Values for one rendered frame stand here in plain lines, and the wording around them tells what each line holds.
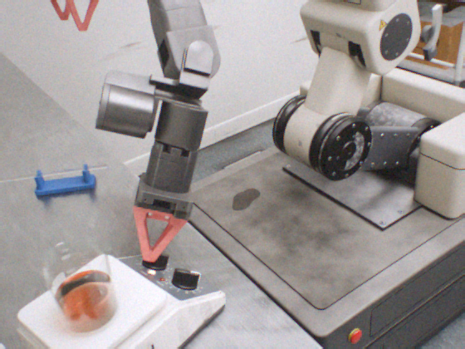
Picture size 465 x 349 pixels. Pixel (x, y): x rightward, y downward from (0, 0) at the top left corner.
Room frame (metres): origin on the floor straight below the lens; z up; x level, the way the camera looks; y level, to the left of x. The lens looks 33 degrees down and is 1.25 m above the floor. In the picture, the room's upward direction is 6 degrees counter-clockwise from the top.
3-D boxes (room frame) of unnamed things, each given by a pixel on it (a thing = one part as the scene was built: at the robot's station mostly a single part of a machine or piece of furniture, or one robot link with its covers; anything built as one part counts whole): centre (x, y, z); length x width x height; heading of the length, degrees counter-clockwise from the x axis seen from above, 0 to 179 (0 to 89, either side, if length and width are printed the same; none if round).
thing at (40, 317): (0.40, 0.17, 0.83); 0.12 x 0.12 x 0.01; 45
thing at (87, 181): (0.78, 0.30, 0.77); 0.10 x 0.03 x 0.04; 93
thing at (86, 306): (0.39, 0.16, 0.88); 0.07 x 0.06 x 0.08; 107
